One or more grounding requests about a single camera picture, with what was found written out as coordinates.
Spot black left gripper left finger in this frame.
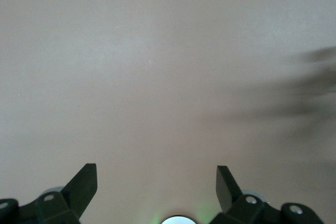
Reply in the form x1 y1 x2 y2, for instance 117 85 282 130
0 163 98 224

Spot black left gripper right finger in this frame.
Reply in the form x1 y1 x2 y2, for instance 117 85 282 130
209 165 321 224

